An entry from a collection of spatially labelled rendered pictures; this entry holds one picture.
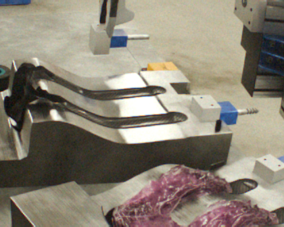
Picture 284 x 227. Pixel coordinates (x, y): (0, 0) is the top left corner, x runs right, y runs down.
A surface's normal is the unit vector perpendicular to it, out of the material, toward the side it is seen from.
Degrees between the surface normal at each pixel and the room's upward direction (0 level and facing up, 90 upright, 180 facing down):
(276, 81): 90
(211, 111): 90
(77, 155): 90
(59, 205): 0
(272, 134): 0
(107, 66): 0
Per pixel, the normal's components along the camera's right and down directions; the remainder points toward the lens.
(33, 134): 0.36, 0.44
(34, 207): 0.13, -0.90
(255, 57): -0.96, 0.00
